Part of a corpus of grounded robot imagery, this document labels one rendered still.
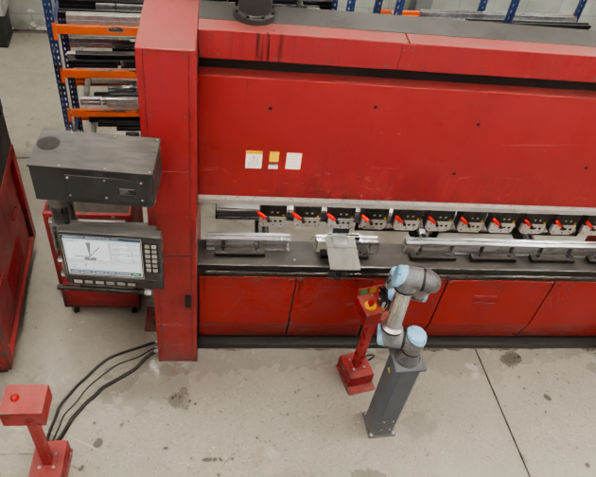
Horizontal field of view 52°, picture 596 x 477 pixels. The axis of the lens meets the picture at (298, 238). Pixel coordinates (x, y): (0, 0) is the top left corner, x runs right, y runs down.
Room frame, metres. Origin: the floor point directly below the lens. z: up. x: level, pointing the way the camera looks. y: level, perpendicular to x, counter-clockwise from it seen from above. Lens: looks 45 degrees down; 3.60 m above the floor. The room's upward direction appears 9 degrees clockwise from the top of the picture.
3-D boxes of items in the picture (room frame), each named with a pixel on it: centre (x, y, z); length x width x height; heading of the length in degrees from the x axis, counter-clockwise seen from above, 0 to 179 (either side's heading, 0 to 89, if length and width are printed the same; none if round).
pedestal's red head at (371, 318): (2.40, -0.53, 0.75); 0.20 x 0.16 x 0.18; 115
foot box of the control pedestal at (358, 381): (2.37, -0.54, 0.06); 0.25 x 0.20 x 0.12; 25
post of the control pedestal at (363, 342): (2.40, -0.53, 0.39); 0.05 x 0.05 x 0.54; 25
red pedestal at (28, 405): (1.41, 1.18, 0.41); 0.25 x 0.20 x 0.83; 11
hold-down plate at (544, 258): (2.91, -1.64, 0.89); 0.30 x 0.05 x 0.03; 101
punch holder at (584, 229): (2.99, -1.79, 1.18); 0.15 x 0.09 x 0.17; 101
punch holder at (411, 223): (2.76, -0.61, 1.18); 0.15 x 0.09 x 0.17; 101
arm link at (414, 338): (2.04, -0.70, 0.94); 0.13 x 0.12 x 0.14; 89
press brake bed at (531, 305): (2.77, -0.89, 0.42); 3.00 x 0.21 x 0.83; 101
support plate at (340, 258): (2.55, -0.27, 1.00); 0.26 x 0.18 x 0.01; 11
